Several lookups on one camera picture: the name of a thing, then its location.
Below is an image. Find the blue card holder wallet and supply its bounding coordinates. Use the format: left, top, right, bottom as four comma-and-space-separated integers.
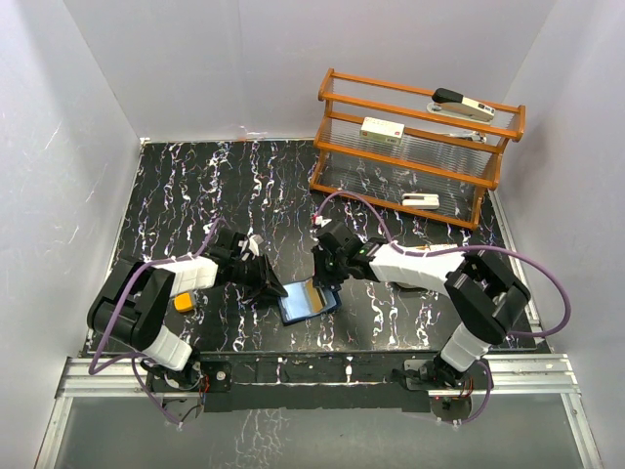
278, 277, 341, 325

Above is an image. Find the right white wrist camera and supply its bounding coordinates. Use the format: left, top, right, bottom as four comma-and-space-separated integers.
312, 214, 332, 229

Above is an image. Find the white staples box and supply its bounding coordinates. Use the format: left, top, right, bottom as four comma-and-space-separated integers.
359, 116, 405, 145

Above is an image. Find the small white stapler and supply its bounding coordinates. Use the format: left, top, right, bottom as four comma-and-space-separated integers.
401, 192, 440, 210

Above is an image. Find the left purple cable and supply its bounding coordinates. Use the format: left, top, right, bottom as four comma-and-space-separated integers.
87, 217, 229, 425

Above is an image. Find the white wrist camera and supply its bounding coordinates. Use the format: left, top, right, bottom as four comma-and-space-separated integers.
312, 214, 332, 229
238, 234, 264, 261

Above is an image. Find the black beige stapler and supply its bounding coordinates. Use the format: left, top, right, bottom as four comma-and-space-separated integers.
427, 88, 495, 123

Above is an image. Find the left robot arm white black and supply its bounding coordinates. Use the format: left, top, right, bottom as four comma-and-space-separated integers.
87, 224, 288, 390

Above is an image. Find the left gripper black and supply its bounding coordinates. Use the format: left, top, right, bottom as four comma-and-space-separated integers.
230, 254, 287, 301

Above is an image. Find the orange credit card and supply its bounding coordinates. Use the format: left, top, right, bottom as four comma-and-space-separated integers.
306, 279, 338, 314

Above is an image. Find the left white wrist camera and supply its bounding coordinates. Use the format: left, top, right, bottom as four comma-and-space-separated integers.
238, 234, 264, 261

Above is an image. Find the yellow grey small box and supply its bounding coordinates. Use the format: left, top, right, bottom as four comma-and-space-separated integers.
173, 292, 195, 314

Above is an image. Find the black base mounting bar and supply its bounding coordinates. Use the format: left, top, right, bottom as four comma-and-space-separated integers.
146, 349, 494, 414

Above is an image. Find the orange wooden shelf rack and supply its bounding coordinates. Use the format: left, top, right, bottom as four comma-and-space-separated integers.
310, 69, 526, 230

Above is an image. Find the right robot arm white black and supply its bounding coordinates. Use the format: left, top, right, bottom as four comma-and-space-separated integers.
312, 216, 530, 388

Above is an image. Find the beige plastic tray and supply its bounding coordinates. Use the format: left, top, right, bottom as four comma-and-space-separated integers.
395, 281, 425, 290

